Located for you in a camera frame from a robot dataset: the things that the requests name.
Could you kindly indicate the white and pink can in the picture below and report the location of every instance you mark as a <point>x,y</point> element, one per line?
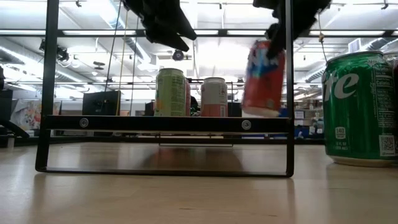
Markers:
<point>214,96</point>

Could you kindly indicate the white ceiling vent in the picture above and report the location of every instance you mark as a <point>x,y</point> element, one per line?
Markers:
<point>355,45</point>

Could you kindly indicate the green Sprite can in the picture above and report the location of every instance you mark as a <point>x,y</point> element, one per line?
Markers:
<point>357,124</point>

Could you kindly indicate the wooden shelf with black frame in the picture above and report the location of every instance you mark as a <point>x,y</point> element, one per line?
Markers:
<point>155,124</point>

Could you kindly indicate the black ceiling spotlight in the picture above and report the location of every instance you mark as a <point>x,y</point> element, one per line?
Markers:
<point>62,54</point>

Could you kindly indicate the black table rail frame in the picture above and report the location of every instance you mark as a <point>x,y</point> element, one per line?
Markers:
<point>93,140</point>

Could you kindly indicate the round black ceiling camera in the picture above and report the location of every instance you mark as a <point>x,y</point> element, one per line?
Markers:
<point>178,55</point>

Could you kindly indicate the colourful floral poster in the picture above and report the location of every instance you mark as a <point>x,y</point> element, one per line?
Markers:
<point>28,115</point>

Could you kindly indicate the red Fanta can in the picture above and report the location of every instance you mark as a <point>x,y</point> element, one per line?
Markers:
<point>261,84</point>
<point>188,99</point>

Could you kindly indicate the silver ceiling duct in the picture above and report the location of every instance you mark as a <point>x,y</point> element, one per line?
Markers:
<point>136,53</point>

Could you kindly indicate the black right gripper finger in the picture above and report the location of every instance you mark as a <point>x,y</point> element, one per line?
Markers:
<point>276,40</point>

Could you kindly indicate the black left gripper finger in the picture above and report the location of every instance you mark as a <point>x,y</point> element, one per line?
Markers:
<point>171,40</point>
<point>185,29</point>

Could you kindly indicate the storage rack with boxes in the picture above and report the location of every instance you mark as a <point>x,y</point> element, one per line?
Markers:
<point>308,115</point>

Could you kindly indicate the lime green can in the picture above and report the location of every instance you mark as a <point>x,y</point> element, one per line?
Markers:
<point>169,93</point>

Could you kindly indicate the black speaker box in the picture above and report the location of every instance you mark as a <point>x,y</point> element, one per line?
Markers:
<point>101,104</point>

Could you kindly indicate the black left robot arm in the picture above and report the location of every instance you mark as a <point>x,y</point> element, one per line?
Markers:
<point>2,79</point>

